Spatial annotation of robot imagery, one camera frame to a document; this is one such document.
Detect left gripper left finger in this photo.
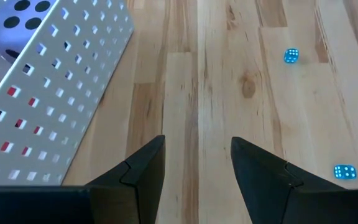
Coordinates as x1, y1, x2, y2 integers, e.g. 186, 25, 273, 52
0, 134, 167, 224

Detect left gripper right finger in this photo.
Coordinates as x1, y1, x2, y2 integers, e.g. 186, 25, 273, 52
230, 136, 358, 224

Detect small blue translucent die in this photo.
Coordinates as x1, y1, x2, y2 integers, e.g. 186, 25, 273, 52
283, 47, 300, 65
333, 164, 357, 180

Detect large purple foam die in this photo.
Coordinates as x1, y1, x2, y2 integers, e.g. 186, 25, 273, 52
0, 0, 58, 62

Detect white perforated basket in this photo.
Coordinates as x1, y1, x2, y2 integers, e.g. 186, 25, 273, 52
0, 0, 135, 187

